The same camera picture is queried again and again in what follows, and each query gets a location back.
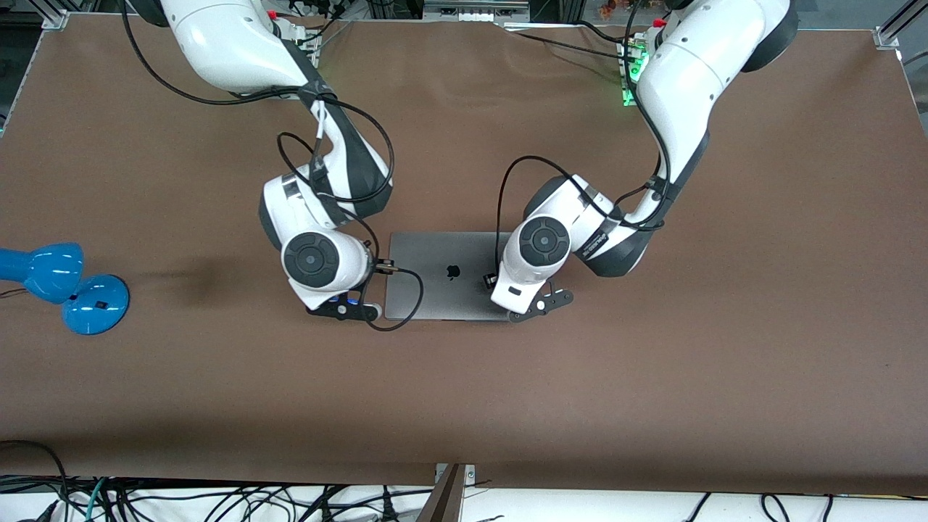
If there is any brown table mat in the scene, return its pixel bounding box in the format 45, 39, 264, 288
0, 13, 928, 497

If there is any black base cable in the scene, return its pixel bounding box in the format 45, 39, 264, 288
500, 26, 637, 63
576, 19, 633, 44

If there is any silver grey laptop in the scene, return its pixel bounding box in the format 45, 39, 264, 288
384, 232, 523, 322

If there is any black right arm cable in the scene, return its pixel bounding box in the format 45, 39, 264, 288
120, 0, 425, 333

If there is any grey aluminium frame post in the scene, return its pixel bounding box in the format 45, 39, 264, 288
417, 464, 476, 522

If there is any grey power strip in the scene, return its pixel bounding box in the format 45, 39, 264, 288
424, 0, 530, 24

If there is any blue desk lamp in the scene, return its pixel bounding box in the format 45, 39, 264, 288
0, 243, 131, 336

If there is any teal floor cable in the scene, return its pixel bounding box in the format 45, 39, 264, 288
86, 477, 109, 522

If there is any black looped floor cable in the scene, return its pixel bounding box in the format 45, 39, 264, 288
0, 440, 70, 522

